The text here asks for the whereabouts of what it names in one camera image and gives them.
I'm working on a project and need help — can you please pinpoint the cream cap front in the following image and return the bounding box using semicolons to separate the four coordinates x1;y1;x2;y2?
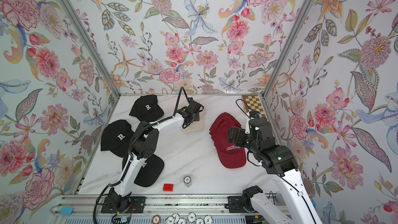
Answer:
181;111;206;132

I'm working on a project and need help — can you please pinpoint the red cap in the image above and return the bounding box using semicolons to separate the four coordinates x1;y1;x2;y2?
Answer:
209;121;241;132
210;123;232;144
215;112;238;122
212;124;247;169

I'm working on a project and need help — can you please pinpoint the red cap back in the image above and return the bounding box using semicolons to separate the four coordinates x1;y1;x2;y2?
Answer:
212;124;247;169

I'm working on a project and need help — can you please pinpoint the black cap back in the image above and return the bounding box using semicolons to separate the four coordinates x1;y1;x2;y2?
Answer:
129;94;164;122

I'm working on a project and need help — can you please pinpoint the black cap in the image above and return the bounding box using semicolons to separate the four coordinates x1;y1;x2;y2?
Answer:
100;119;134;158
129;94;164;122
121;155;164;189

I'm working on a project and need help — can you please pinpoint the black cap front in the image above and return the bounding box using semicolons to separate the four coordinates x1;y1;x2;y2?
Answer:
121;155;164;189

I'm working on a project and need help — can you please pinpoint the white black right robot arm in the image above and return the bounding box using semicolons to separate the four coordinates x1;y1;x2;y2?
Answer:
228;118;321;224

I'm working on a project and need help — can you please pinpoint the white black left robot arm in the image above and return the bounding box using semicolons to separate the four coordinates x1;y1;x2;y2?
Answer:
106;98;204;211

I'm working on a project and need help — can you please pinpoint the stack of poker chips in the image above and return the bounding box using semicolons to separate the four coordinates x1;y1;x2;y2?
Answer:
183;176;192;187

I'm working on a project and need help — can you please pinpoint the wooden chess board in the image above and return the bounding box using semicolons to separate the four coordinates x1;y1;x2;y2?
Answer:
241;94;266;117

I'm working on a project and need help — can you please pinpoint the red toy brick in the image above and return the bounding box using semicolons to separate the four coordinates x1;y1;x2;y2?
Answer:
163;184;174;192

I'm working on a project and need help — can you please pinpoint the white poker chip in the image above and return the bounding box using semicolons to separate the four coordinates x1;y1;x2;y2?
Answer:
187;212;197;223
195;218;204;224
165;216;175;224
172;213;180;223
203;215;213;224

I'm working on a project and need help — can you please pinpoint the orange poker chip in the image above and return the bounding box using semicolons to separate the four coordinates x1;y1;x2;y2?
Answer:
151;215;161;224

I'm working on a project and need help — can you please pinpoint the blue tag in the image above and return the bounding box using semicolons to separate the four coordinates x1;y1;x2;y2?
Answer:
60;207;74;215

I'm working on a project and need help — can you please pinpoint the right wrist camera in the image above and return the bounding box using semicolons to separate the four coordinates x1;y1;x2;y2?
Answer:
245;111;261;134

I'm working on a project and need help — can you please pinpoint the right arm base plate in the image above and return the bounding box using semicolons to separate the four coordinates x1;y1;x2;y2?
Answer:
226;194;269;214

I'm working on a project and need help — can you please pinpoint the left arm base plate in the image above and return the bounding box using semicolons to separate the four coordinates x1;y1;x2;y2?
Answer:
101;196;146;214

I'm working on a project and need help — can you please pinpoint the black corrugated cable conduit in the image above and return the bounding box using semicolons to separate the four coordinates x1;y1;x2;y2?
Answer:
92;86;190;224

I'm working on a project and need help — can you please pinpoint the aluminium front rail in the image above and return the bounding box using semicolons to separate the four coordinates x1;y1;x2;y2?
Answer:
50;195;233;217

